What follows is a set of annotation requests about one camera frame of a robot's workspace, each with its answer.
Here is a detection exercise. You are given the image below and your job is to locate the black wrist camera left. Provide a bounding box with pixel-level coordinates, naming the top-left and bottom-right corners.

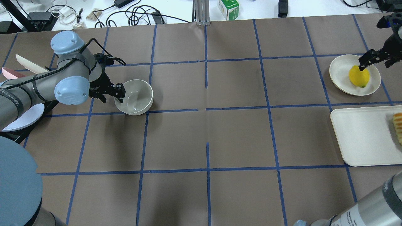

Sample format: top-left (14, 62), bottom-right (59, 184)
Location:
top-left (93, 53), bottom-right (113, 67)

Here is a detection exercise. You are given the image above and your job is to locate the white round plate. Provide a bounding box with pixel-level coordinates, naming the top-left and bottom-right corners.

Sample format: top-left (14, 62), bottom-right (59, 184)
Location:
top-left (329, 54), bottom-right (381, 96)

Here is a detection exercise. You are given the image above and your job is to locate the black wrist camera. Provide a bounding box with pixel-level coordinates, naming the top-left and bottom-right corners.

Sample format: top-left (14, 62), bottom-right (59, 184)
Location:
top-left (376, 12), bottom-right (402, 29)
top-left (93, 53), bottom-right (113, 67)

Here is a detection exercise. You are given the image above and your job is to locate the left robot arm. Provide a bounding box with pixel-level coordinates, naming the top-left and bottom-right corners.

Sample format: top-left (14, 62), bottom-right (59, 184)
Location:
top-left (0, 30), bottom-right (126, 226)

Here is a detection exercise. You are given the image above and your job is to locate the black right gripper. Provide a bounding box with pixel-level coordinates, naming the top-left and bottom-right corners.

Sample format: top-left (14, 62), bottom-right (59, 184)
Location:
top-left (358, 27), bottom-right (402, 72)

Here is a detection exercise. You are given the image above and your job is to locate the aluminium frame post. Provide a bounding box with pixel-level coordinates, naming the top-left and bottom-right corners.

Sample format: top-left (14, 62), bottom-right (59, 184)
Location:
top-left (192, 0), bottom-right (211, 26)

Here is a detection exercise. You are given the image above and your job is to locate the yellow lemon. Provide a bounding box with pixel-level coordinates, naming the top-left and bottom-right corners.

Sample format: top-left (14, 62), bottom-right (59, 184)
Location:
top-left (348, 65), bottom-right (370, 88)

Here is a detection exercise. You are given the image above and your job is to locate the white ceramic bowl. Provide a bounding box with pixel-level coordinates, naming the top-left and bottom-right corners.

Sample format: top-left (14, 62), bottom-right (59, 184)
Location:
top-left (114, 79), bottom-right (154, 116)

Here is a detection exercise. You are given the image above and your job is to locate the black power adapter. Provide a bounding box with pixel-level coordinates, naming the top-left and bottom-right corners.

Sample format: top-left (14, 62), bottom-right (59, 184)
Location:
top-left (277, 0), bottom-right (288, 18)

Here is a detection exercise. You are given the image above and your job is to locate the pink plate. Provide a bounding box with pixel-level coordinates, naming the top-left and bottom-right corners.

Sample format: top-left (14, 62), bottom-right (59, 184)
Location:
top-left (2, 67), bottom-right (26, 79)

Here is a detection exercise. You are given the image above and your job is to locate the green white carton box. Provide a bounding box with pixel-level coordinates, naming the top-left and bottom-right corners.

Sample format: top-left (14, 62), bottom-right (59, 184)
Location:
top-left (217, 0), bottom-right (240, 21)

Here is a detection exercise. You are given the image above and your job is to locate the white rectangular tray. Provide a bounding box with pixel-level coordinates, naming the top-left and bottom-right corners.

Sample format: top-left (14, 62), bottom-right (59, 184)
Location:
top-left (330, 106), bottom-right (402, 166)

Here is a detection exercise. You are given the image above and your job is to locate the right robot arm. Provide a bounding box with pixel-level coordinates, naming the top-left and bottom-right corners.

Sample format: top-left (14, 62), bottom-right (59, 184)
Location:
top-left (312, 19), bottom-right (402, 226)

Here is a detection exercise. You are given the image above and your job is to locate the cream plate in rack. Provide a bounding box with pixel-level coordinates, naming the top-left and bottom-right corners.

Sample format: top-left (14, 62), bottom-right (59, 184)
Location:
top-left (16, 54), bottom-right (49, 74)

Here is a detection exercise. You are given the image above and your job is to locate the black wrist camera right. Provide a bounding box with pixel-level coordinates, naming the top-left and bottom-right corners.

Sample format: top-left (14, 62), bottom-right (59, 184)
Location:
top-left (376, 12), bottom-right (402, 29)

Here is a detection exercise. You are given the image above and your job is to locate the light blue plate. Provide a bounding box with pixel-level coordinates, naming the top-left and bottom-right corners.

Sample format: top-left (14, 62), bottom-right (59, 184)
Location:
top-left (1, 103), bottom-right (45, 132)

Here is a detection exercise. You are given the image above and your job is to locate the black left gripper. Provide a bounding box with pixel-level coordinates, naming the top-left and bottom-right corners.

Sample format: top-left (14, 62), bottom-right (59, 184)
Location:
top-left (89, 72), bottom-right (126, 103)

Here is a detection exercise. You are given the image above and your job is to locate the black dish rack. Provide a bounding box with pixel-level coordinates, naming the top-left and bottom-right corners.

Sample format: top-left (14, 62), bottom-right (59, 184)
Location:
top-left (0, 100), bottom-right (59, 144)

